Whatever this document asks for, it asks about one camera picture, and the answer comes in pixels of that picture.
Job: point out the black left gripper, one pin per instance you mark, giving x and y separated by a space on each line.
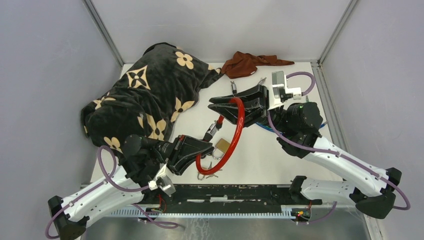
188 145

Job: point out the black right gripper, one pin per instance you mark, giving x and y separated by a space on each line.
259 95

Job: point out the small brass padlock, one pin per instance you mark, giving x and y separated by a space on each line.
200 176

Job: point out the red cable lock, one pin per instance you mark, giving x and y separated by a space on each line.
234 142

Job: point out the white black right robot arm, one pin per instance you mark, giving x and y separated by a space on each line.
371 190

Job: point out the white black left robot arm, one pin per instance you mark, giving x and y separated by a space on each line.
146 165

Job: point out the brown crumpled cloth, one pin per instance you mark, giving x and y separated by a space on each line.
245 64

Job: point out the black floral patterned blanket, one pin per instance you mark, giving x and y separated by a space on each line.
148 98

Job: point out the blue cable lock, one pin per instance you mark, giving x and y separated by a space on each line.
265 125

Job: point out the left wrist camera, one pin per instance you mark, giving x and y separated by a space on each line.
165 183

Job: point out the green cable lock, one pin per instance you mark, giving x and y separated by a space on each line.
280 89

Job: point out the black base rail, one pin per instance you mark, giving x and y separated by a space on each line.
227 199

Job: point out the white slotted cable duct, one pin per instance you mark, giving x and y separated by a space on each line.
134 212

